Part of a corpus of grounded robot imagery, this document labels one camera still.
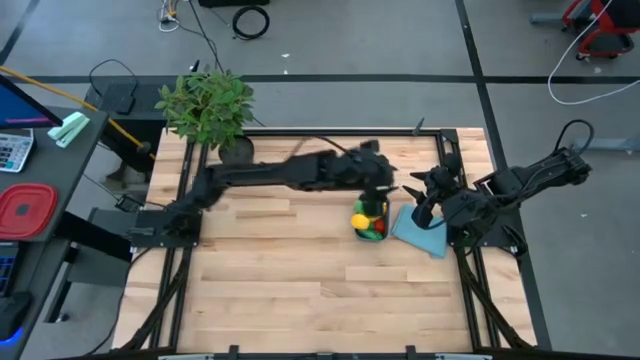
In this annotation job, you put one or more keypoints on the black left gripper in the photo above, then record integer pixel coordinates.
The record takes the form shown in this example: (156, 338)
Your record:
(372, 167)

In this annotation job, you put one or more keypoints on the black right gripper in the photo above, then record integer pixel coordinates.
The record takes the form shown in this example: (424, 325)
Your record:
(442, 187)

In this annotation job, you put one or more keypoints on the yellow toy vegetable green stem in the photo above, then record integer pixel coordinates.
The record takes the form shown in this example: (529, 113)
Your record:
(360, 221)

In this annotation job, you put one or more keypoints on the teal plastic container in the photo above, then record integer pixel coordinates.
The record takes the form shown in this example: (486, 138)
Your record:
(387, 235)

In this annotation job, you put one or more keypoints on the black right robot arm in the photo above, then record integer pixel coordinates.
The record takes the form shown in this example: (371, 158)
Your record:
(520, 180)

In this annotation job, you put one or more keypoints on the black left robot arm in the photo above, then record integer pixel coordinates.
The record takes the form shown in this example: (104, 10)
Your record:
(260, 172)

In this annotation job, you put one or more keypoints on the light blue cloth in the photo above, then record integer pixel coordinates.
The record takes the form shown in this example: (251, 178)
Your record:
(425, 239)

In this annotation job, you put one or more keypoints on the black plant pot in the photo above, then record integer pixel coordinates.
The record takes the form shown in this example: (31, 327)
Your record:
(237, 152)

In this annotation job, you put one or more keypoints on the green leafy plant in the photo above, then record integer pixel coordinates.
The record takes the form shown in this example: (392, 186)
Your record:
(205, 107)

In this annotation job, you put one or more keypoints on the grey floor bar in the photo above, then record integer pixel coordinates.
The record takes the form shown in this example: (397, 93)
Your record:
(615, 144)

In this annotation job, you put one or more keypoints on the red wheeled cart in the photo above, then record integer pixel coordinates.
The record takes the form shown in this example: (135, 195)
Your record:
(595, 50)

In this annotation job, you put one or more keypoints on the black floor box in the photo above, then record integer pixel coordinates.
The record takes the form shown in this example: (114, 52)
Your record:
(150, 102)

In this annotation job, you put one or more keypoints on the small black box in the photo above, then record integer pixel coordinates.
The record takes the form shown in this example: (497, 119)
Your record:
(128, 203)

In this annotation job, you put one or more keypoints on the black foot pedal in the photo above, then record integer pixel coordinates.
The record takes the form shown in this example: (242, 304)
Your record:
(119, 99)

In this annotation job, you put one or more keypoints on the mint green stapler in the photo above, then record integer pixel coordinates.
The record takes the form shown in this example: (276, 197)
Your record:
(69, 129)

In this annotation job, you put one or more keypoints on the yellow pole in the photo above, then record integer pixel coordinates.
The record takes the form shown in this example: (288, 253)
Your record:
(75, 100)

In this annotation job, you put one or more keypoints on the dark grey side desk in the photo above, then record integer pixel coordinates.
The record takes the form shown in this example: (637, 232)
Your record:
(60, 165)

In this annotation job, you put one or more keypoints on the red container lid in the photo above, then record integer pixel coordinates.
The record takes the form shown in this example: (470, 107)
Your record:
(25, 210)

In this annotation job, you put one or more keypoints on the grey desk calculator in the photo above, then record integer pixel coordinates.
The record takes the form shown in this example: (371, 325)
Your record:
(15, 149)

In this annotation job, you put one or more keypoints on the monitor with blue screen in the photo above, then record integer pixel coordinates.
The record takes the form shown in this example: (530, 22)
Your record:
(20, 107)

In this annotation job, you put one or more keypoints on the dark keypad device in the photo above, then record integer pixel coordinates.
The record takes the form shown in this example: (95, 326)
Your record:
(6, 270)

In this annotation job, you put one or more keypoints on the black computer mouse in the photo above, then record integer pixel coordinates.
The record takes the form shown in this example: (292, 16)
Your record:
(14, 312)

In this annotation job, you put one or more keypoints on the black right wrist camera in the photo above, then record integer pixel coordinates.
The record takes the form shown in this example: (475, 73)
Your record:
(422, 216)

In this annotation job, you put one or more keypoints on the black aluminium table frame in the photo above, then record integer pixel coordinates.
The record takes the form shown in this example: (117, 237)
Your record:
(280, 132)

